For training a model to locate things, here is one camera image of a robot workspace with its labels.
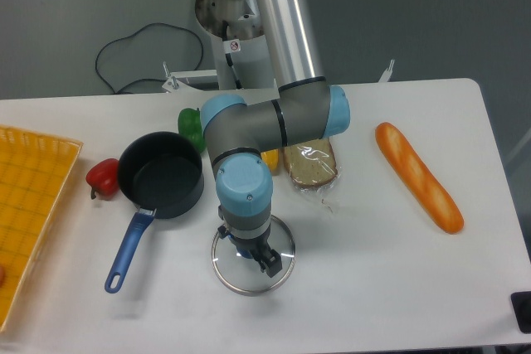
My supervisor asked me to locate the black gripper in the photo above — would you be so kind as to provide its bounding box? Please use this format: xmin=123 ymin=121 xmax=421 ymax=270
xmin=218 ymin=225 xmax=281 ymax=278

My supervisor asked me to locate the toast slice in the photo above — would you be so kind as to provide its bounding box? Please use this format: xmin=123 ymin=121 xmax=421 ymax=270
xmin=282 ymin=138 xmax=341 ymax=214

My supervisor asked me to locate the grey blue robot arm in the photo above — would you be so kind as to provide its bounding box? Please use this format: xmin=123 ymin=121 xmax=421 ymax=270
xmin=195 ymin=0 xmax=350 ymax=277

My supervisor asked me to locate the glass lid blue knob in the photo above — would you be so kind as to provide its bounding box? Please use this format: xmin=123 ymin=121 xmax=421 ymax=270
xmin=211 ymin=216 xmax=296 ymax=296

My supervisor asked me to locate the green bell pepper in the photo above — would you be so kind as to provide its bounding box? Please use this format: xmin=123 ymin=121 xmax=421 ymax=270
xmin=178 ymin=108 xmax=206 ymax=153

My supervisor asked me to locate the orange baguette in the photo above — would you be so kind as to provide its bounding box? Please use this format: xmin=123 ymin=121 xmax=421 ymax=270
xmin=375 ymin=122 xmax=465 ymax=235

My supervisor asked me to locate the red bell pepper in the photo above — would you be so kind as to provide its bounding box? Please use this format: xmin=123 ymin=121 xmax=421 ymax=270
xmin=85 ymin=158 xmax=119 ymax=200

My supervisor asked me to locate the yellow woven basket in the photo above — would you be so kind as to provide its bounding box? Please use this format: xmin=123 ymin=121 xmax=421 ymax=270
xmin=1 ymin=125 xmax=83 ymax=332

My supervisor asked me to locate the black corner object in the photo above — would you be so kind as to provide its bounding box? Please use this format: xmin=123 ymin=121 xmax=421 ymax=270
xmin=510 ymin=291 xmax=531 ymax=334

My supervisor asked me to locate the black pot blue handle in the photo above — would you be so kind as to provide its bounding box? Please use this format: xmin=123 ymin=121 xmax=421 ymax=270
xmin=105 ymin=131 xmax=204 ymax=293

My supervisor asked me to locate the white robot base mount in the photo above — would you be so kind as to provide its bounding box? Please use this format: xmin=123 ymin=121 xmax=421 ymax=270
xmin=162 ymin=0 xmax=277 ymax=93

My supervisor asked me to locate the black cable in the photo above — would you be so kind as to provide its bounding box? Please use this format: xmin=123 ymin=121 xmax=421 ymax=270
xmin=95 ymin=22 xmax=205 ymax=95

